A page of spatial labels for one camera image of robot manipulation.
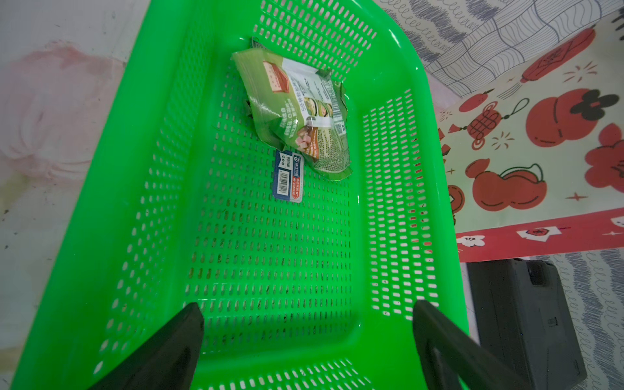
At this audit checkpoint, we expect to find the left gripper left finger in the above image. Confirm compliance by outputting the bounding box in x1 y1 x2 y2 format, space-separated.
91 302 204 389

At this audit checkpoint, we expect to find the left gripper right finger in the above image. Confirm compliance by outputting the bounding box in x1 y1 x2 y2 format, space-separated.
412 300 531 389

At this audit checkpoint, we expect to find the green plastic basket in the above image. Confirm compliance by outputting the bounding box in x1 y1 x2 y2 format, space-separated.
12 1 468 389

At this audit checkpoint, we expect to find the white red paper gift bag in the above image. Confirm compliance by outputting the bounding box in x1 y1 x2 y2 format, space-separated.
438 10 623 263

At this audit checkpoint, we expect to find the green soup packet back side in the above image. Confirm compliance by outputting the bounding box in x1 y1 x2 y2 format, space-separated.
232 40 353 181

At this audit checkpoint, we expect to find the black plastic tool case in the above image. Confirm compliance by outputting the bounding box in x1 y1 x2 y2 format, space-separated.
466 259 588 389

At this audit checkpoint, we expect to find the small blue barcode sachet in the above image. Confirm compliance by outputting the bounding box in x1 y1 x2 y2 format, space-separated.
272 150 305 203

